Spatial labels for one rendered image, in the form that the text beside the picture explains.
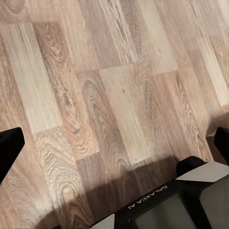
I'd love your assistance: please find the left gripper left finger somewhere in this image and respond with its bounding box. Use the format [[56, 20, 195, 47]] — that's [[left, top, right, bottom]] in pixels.
[[0, 127, 25, 184]]

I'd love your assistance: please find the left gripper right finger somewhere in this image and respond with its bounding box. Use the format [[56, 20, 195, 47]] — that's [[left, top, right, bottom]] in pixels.
[[214, 127, 229, 165]]

